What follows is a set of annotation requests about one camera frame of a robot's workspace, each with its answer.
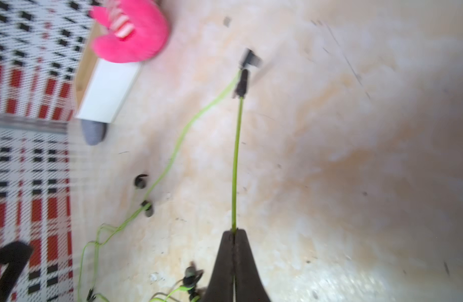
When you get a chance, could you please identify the grey oval pad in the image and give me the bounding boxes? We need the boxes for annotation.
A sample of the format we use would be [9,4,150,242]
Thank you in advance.
[80,120,108,146]

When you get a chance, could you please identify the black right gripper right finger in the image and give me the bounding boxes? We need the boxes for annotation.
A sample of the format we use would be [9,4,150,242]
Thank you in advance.
[234,229,270,302]

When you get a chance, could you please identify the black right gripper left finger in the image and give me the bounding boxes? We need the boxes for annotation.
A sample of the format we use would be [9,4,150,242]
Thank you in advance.
[202,231,235,302]

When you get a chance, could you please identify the pink owl plush toy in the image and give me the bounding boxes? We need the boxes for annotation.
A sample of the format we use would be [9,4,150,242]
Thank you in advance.
[90,0,170,64]

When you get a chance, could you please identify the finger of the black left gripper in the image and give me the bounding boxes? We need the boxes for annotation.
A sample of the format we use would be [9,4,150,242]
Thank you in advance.
[0,241,34,301]

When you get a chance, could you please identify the green wired earphones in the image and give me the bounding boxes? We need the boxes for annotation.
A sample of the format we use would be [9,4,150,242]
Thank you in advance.
[231,49,261,233]
[76,69,243,301]

